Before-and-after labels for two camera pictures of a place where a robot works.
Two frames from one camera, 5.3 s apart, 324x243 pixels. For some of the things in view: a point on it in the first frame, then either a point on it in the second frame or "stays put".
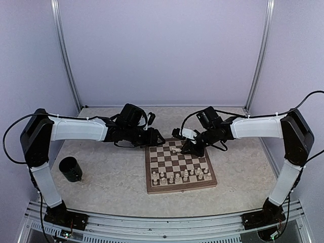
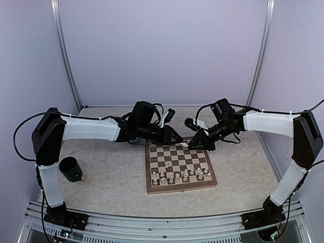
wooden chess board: x=169 y=169 stays put
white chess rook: x=163 y=180 stays put
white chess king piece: x=186 y=174 stays put
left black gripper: x=152 y=138 -> x=169 y=132
